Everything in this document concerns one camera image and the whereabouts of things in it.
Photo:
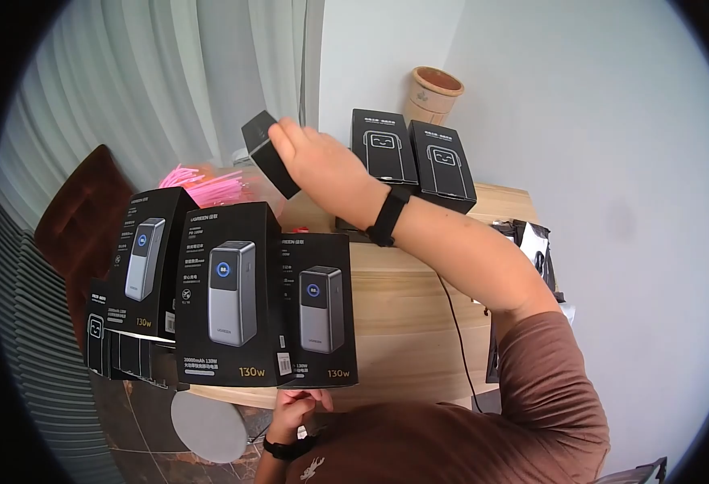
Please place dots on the person's right hand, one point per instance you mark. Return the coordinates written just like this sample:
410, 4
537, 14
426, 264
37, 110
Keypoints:
324, 163

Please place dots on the large black power bank box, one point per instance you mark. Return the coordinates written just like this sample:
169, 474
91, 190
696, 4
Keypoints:
230, 296
324, 308
143, 260

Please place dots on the person's left hand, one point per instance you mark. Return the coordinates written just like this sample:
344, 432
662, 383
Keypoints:
293, 417

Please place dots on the round grey stool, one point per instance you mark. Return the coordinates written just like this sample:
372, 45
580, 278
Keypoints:
209, 426

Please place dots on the black box with face print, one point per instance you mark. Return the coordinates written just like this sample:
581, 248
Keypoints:
445, 166
383, 145
109, 348

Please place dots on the person's left fingers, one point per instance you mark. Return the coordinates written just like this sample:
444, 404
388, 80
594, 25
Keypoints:
300, 398

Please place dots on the bundle of pink straws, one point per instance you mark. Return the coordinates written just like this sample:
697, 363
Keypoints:
200, 181

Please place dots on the person's body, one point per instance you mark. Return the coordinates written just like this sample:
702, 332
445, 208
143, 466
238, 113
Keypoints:
451, 441

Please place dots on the grey ribbed panel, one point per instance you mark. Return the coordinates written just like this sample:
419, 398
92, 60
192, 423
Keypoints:
31, 339

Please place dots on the brown upholstered chair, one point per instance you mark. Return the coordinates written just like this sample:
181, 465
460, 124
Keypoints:
82, 224

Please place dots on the white curtain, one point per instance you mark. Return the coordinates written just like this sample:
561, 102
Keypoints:
161, 91

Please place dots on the terracotta flower pot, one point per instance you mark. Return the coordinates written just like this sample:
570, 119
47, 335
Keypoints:
430, 94

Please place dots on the small plain black box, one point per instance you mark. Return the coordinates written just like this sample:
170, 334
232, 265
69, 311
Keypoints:
267, 154

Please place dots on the person's right fingers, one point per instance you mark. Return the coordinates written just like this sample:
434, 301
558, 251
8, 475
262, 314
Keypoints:
282, 136

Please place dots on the black wrist band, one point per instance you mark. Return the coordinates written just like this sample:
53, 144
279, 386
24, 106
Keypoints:
388, 215
285, 449

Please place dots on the black and white packet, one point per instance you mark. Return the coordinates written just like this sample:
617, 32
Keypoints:
530, 245

